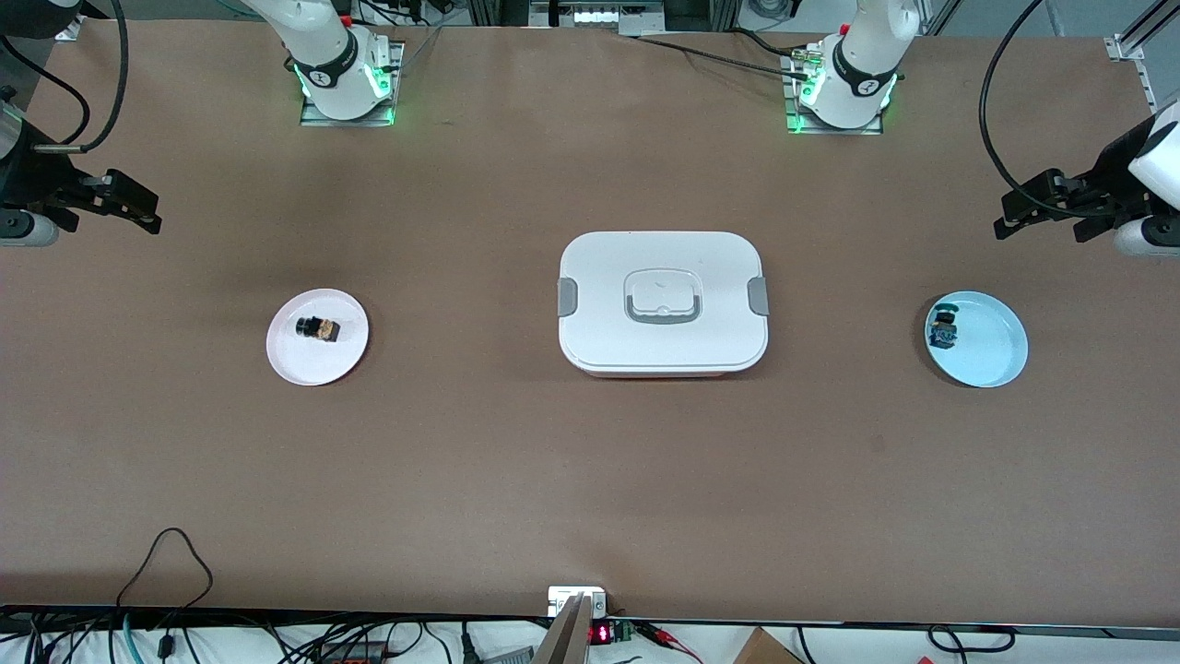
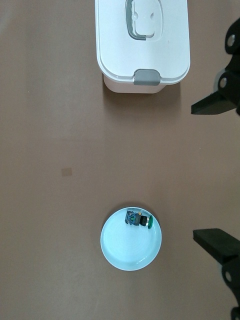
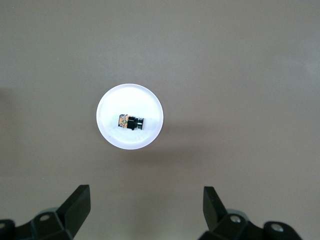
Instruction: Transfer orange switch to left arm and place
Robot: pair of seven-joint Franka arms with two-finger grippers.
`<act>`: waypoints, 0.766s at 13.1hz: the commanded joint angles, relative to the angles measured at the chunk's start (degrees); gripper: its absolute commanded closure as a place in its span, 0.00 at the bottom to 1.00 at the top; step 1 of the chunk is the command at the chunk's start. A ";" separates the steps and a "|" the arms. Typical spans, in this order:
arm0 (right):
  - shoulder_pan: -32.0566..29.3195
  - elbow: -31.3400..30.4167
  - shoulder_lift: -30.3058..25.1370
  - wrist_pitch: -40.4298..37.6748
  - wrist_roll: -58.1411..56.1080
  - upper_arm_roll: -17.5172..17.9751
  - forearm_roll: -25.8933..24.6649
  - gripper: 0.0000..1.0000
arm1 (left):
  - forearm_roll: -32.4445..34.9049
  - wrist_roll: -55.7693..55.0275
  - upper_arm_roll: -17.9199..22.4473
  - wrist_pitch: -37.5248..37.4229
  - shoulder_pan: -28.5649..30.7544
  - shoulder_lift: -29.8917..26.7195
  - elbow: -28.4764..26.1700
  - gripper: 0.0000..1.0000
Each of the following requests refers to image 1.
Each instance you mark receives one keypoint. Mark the white lidded lunch box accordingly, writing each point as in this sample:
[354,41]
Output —
[664,346]

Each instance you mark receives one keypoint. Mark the blue black push-button switch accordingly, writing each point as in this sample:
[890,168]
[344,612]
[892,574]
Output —
[944,332]

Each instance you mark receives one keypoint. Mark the small white mount box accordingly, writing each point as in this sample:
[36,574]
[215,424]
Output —
[557,599]

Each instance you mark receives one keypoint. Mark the light blue round plate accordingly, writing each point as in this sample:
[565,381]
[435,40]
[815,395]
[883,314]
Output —
[991,346]

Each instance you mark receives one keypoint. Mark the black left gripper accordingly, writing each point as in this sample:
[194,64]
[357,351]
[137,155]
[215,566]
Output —
[1109,187]

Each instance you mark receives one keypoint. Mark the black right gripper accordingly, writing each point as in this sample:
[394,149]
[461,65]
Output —
[39,178]

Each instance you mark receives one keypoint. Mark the pink round plate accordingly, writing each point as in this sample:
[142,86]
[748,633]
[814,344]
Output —
[318,364]

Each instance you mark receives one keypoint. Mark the brown cardboard piece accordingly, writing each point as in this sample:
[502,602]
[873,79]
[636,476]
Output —
[765,650]

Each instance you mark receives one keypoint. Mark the aluminium camera mount bar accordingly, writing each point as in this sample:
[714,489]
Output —
[567,636]

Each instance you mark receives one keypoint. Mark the red LED display module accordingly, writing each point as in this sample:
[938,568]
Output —
[601,634]

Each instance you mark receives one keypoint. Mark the white power strip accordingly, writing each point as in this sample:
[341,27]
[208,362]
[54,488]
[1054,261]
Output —
[618,17]

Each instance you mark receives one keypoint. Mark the orange black push-button switch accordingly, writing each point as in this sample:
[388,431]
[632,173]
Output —
[324,329]

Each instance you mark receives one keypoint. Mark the aluminium corner profile rail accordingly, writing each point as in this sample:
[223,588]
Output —
[1148,83]

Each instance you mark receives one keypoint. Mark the small aluminium corner bracket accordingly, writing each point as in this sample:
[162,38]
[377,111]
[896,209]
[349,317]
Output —
[69,30]

